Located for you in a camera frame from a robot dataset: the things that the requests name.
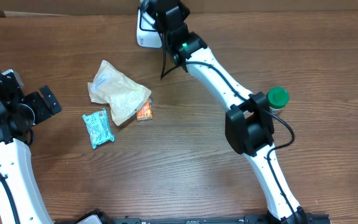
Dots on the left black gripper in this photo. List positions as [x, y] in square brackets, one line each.
[38, 106]

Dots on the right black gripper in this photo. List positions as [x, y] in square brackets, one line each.
[186, 12]

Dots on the teal wipes packet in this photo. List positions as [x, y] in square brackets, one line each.
[98, 128]

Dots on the beige snack bag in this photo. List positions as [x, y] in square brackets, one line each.
[124, 96]

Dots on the orange small packet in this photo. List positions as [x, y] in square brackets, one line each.
[145, 113]

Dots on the green lid jar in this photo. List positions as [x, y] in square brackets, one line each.
[278, 98]

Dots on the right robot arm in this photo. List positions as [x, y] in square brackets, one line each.
[248, 121]

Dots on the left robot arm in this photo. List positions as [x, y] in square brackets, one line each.
[20, 198]

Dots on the white barcode scanner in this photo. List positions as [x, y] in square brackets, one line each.
[147, 35]

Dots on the cardboard backboard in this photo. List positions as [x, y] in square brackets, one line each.
[103, 7]

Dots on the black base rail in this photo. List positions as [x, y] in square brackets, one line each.
[197, 220]

